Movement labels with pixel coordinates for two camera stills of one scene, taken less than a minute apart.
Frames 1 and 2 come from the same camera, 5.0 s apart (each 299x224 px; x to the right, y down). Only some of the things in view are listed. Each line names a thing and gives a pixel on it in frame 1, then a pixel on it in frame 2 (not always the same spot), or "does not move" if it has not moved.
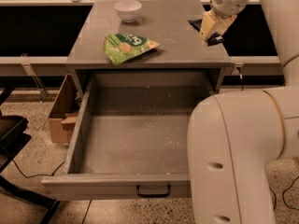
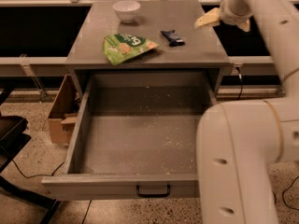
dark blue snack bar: [213, 38] -> [172, 37]
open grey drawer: [131, 137] does not move
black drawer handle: [151, 195] does not move
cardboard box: [64, 115] does not move
